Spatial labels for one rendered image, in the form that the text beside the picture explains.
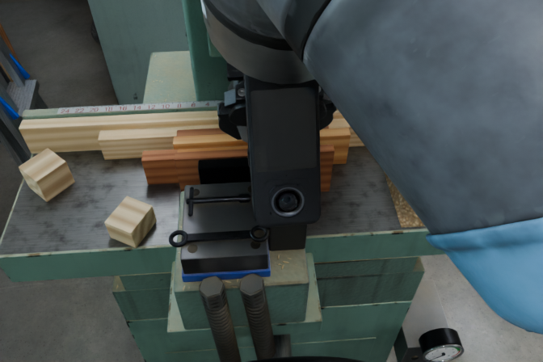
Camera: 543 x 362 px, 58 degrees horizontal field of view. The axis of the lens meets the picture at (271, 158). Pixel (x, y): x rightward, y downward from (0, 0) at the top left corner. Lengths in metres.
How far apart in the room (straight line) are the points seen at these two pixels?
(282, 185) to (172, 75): 0.74
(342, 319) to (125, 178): 0.40
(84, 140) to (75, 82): 1.75
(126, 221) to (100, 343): 1.02
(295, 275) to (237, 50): 0.32
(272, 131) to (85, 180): 0.45
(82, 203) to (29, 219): 0.07
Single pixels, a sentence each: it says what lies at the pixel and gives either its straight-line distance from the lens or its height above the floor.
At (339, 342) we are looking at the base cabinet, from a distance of 0.90.
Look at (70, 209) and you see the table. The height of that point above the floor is 0.90.
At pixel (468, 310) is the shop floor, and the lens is 1.69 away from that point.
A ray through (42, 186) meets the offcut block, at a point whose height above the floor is 0.93.
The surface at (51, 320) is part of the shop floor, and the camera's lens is 1.70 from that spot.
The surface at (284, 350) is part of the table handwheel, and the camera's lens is 0.63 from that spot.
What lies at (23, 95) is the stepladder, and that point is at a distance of 1.60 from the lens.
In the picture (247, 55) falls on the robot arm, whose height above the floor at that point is 1.27.
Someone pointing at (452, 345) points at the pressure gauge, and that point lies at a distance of 0.83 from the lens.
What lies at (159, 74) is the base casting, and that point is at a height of 0.80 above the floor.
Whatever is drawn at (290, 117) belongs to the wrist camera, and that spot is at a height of 1.21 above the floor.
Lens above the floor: 1.41
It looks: 46 degrees down
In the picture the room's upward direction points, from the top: straight up
